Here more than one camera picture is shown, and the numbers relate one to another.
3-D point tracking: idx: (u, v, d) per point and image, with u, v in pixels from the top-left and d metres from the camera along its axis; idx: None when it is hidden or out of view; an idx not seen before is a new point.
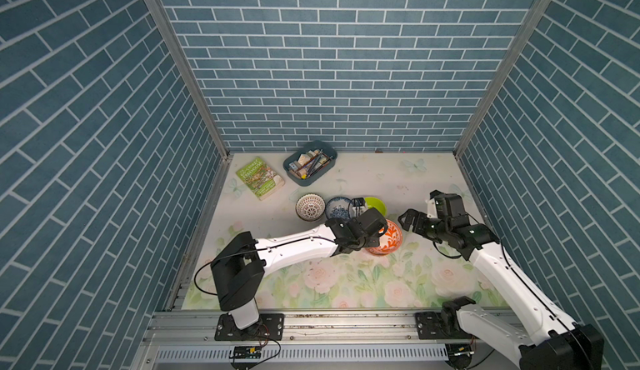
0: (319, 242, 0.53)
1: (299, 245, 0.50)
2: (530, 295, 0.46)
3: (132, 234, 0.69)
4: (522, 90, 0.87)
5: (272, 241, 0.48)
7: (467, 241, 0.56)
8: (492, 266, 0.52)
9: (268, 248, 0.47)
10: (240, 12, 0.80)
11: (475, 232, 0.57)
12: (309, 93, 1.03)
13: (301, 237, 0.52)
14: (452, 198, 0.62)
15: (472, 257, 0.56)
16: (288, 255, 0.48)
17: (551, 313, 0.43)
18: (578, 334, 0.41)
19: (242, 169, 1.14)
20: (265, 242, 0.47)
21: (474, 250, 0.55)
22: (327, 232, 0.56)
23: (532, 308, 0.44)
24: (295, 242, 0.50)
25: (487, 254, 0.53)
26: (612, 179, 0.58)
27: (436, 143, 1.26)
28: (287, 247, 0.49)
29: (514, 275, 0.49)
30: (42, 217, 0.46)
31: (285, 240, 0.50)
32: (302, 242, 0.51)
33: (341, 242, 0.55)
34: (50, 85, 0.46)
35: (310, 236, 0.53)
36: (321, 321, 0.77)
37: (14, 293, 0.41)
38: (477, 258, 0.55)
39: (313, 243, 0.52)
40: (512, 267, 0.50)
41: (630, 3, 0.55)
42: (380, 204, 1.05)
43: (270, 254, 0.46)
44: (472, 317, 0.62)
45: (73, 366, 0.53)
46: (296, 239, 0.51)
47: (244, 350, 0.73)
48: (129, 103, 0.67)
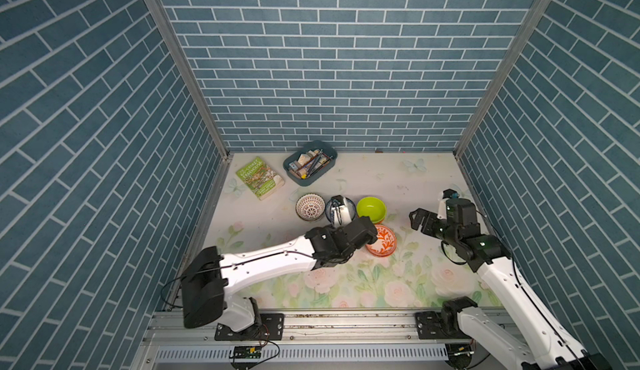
0: (294, 257, 0.49)
1: (270, 261, 0.46)
2: (539, 317, 0.44)
3: (132, 235, 0.69)
4: (522, 90, 0.87)
5: (240, 257, 0.45)
7: (477, 252, 0.54)
8: (501, 282, 0.50)
9: (233, 266, 0.43)
10: (240, 12, 0.80)
11: (486, 244, 0.55)
12: (309, 93, 1.03)
13: (273, 252, 0.48)
14: (465, 207, 0.59)
15: (479, 270, 0.55)
16: (257, 273, 0.44)
17: (560, 338, 0.42)
18: (587, 362, 0.40)
19: (242, 169, 1.14)
20: (232, 258, 0.44)
21: (483, 264, 0.53)
22: (307, 246, 0.51)
23: (540, 332, 0.43)
24: (267, 257, 0.47)
25: (496, 270, 0.51)
26: (612, 178, 0.58)
27: (436, 143, 1.26)
28: (257, 262, 0.45)
29: (522, 294, 0.47)
30: (42, 217, 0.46)
31: (256, 256, 0.46)
32: (276, 256, 0.48)
33: (322, 256, 0.51)
34: (50, 85, 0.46)
35: (286, 250, 0.49)
36: (321, 321, 0.77)
37: (14, 293, 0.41)
38: (487, 272, 0.53)
39: (287, 258, 0.48)
40: (521, 286, 0.48)
41: (630, 3, 0.55)
42: (380, 205, 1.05)
43: (234, 272, 0.43)
44: (472, 321, 0.62)
45: (73, 366, 0.53)
46: (272, 252, 0.48)
47: (244, 350, 0.73)
48: (129, 103, 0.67)
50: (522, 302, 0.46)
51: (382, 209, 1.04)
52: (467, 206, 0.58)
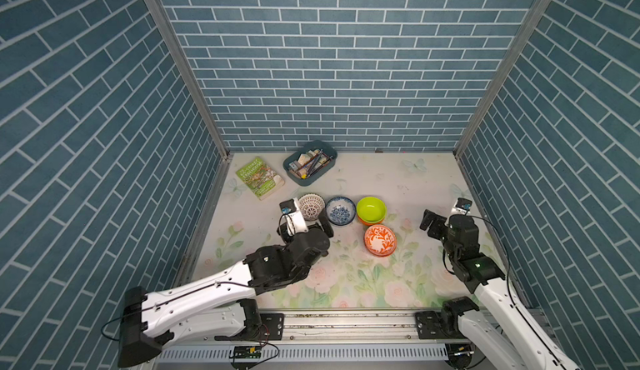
0: (226, 287, 0.46)
1: (197, 296, 0.44)
2: (534, 337, 0.46)
3: (132, 235, 0.69)
4: (522, 90, 0.87)
5: (167, 294, 0.43)
7: (473, 274, 0.57)
8: (497, 302, 0.52)
9: (157, 305, 0.42)
10: (240, 11, 0.79)
11: (481, 266, 0.57)
12: (309, 93, 1.03)
13: (202, 285, 0.45)
14: (467, 228, 0.59)
15: (476, 292, 0.57)
16: (181, 311, 0.42)
17: (555, 357, 0.43)
18: None
19: (242, 169, 1.14)
20: (157, 297, 0.43)
21: (479, 286, 0.56)
22: (243, 272, 0.48)
23: (536, 352, 0.44)
24: (195, 292, 0.44)
25: (492, 291, 0.53)
26: (612, 178, 0.58)
27: (436, 143, 1.26)
28: (184, 298, 0.43)
29: (518, 315, 0.49)
30: (42, 217, 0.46)
31: (184, 290, 0.44)
32: (203, 289, 0.45)
33: (257, 282, 0.47)
34: (50, 85, 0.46)
35: (218, 280, 0.46)
36: (321, 321, 0.77)
37: (14, 293, 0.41)
38: (482, 293, 0.55)
39: (218, 290, 0.45)
40: (517, 306, 0.50)
41: (631, 3, 0.55)
42: (380, 204, 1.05)
43: (156, 314, 0.41)
44: (474, 327, 0.62)
45: (73, 366, 0.53)
46: (203, 285, 0.45)
47: (243, 350, 0.73)
48: (129, 103, 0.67)
50: (517, 322, 0.48)
51: (383, 209, 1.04)
52: (470, 228, 0.59)
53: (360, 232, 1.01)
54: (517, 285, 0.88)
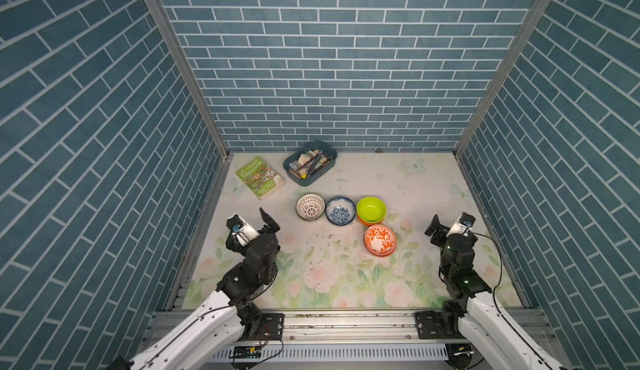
0: (212, 314, 0.50)
1: (184, 334, 0.47)
2: (519, 339, 0.50)
3: (132, 235, 0.69)
4: (522, 90, 0.87)
5: (153, 347, 0.45)
7: (462, 291, 0.62)
8: (483, 312, 0.57)
9: (147, 362, 0.43)
10: (240, 11, 0.79)
11: (470, 282, 0.63)
12: (309, 93, 1.03)
13: (188, 322, 0.48)
14: (463, 252, 0.62)
15: (466, 307, 0.62)
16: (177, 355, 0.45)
17: (540, 357, 0.46)
18: None
19: (242, 169, 1.14)
20: (143, 357, 0.43)
21: (467, 299, 0.61)
22: (218, 297, 0.53)
23: (522, 352, 0.48)
24: (182, 332, 0.47)
25: (479, 302, 0.58)
26: (612, 178, 0.58)
27: (436, 143, 1.26)
28: (174, 342, 0.46)
29: (504, 322, 0.53)
30: (41, 217, 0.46)
31: (170, 336, 0.46)
32: (192, 325, 0.48)
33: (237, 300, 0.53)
34: (50, 85, 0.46)
35: (200, 313, 0.50)
36: (321, 321, 0.77)
37: (14, 293, 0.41)
38: (472, 307, 0.60)
39: (203, 322, 0.49)
40: (502, 314, 0.55)
41: (630, 3, 0.55)
42: (380, 205, 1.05)
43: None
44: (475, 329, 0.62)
45: (73, 366, 0.53)
46: (187, 322, 0.48)
47: (243, 350, 0.73)
48: (129, 103, 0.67)
50: (502, 327, 0.52)
51: (383, 209, 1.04)
52: (466, 252, 0.62)
53: (360, 232, 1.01)
54: (517, 284, 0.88)
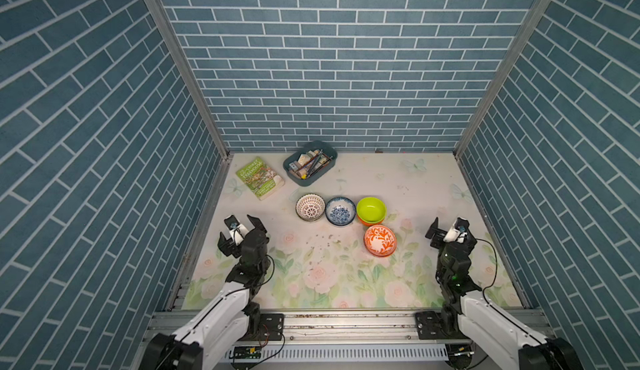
0: (232, 295, 0.56)
1: (215, 310, 0.51)
2: (506, 320, 0.53)
3: (132, 235, 0.69)
4: (522, 90, 0.87)
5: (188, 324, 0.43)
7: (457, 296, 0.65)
8: (476, 306, 0.59)
9: (191, 331, 0.46)
10: (240, 12, 0.80)
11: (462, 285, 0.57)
12: (309, 93, 1.03)
13: (213, 303, 0.53)
14: (460, 261, 0.64)
15: (462, 307, 0.64)
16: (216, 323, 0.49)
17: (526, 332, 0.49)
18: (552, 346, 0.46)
19: (242, 169, 1.14)
20: (182, 330, 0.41)
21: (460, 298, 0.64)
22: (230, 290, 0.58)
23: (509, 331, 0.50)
24: (212, 309, 0.51)
25: (470, 299, 0.61)
26: (612, 179, 0.58)
27: (436, 143, 1.26)
28: (209, 315, 0.50)
29: (493, 309, 0.57)
30: (42, 217, 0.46)
31: (198, 316, 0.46)
32: (217, 305, 0.53)
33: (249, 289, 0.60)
34: (50, 85, 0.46)
35: (219, 298, 0.55)
36: (321, 321, 0.77)
37: (14, 293, 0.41)
38: (466, 307, 0.62)
39: (227, 301, 0.54)
40: (492, 304, 0.58)
41: (630, 3, 0.55)
42: (380, 205, 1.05)
43: (197, 334, 0.45)
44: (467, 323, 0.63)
45: (73, 367, 0.53)
46: (209, 306, 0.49)
47: (244, 350, 0.73)
48: (129, 103, 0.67)
50: (490, 313, 0.56)
51: (383, 209, 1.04)
52: (463, 262, 0.63)
53: (360, 232, 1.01)
54: (517, 285, 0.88)
